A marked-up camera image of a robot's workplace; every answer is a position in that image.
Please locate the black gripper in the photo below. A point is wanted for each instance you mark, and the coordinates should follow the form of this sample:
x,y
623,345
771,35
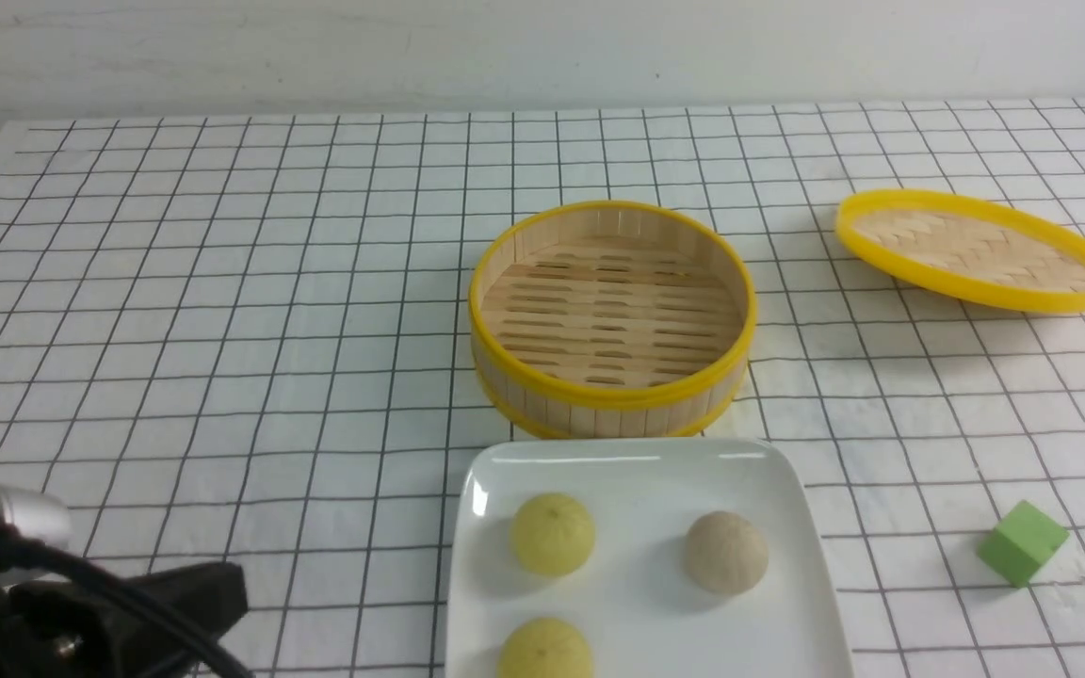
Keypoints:
x,y
57,630

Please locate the yellow steamed bun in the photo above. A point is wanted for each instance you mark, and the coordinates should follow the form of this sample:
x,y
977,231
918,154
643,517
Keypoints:
x,y
545,647
552,534

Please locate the beige steamed bun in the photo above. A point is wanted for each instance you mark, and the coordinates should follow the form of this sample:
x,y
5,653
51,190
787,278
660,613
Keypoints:
x,y
725,554

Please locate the white square ceramic plate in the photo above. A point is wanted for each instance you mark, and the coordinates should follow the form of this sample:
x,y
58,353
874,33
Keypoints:
x,y
633,602

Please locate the white grid tablecloth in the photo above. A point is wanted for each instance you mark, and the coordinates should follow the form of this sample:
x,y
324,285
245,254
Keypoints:
x,y
244,337

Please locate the yellow rimmed bamboo steamer basket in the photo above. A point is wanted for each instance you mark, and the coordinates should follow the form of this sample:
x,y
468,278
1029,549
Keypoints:
x,y
611,319

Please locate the green foam cube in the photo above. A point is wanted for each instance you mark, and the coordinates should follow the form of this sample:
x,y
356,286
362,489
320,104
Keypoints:
x,y
1023,541

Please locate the yellow rimmed bamboo steamer lid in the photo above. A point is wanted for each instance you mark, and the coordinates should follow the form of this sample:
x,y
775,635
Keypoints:
x,y
966,248

